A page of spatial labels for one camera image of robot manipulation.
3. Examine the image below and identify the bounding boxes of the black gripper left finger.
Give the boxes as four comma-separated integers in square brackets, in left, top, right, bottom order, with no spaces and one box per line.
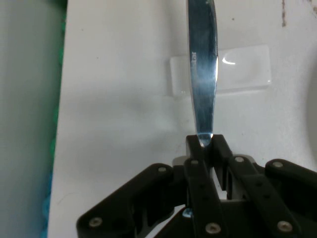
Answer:
[76,135,228,238]

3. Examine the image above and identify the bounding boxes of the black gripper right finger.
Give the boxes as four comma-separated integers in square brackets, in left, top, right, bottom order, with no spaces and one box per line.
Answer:
[210,135,317,238]

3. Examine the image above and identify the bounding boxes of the silver table knife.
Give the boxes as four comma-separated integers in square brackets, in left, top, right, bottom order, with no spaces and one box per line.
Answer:
[182,0,219,219]

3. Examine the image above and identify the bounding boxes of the white plate with dark rim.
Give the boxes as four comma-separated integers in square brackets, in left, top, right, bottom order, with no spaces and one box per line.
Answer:
[306,70,317,164]

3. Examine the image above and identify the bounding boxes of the light blue foam tile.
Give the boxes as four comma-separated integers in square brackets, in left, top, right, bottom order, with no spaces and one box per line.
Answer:
[41,168,54,238]

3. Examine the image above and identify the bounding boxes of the white ceramic cutlery rest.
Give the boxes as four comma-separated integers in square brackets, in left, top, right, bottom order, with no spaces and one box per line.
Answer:
[169,44,270,98]

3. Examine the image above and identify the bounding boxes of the green foam tile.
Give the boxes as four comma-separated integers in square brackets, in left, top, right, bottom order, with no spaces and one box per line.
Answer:
[55,0,68,105]

